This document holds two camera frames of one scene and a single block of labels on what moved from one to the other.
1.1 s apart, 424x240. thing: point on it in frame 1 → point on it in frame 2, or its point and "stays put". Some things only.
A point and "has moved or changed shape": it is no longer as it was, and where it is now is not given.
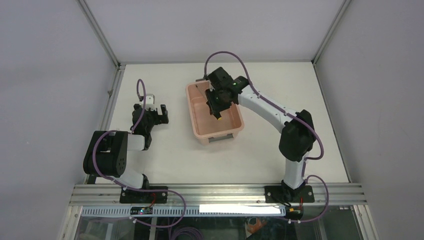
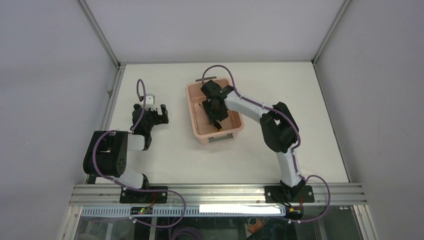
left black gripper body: [153, 120] stays put
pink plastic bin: [207, 127] stays put
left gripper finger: [163, 118] stays put
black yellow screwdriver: [213, 104] has moved or changed shape
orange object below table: [259, 224] stays put
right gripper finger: [212, 103] → [209, 111]
